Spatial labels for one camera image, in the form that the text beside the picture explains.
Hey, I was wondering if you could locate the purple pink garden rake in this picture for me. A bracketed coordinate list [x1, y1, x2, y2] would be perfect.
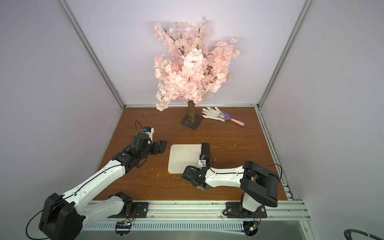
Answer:
[221, 112, 245, 127]

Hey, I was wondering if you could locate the black cleaver knife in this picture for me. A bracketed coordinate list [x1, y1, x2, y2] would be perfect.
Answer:
[200, 143, 212, 167]

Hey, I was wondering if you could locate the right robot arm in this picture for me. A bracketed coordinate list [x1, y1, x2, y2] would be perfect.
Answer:
[182, 161, 281, 212]

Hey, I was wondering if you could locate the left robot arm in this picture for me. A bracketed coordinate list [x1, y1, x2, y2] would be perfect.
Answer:
[38, 130, 167, 240]

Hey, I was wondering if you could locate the right circuit board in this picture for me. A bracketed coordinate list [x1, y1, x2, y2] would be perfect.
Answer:
[242, 221, 260, 237]

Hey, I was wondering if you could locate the aluminium front rail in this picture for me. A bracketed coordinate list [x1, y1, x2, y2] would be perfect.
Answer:
[63, 200, 312, 222]

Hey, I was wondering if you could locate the white work glove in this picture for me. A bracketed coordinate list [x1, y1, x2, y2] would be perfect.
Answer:
[202, 107, 225, 122]

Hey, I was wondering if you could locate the circuit board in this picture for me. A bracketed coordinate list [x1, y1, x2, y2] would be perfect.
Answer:
[115, 221, 133, 238]
[242, 221, 260, 237]

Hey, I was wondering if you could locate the cream cutting board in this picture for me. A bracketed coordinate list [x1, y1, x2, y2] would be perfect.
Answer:
[168, 144, 203, 174]

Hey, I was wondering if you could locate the pink cherry blossom tree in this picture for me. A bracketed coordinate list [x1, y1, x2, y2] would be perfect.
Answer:
[154, 19, 240, 130]

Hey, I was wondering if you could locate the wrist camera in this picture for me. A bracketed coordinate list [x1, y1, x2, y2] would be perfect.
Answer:
[142, 127, 155, 140]
[198, 155, 210, 168]

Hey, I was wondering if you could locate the left circuit board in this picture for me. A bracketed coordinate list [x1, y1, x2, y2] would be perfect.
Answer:
[115, 221, 133, 238]

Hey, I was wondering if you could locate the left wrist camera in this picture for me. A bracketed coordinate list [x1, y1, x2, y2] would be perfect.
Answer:
[142, 127, 155, 140]

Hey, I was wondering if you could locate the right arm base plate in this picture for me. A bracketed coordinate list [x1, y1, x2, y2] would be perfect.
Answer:
[222, 202, 268, 219]

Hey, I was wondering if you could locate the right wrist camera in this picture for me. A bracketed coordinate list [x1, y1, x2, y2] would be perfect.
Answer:
[198, 155, 210, 168]

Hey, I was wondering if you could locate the black cable bottom right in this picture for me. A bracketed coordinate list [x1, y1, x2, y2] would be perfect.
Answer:
[343, 229, 384, 240]

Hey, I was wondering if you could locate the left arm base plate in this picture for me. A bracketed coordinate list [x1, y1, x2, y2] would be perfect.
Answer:
[109, 202, 149, 219]

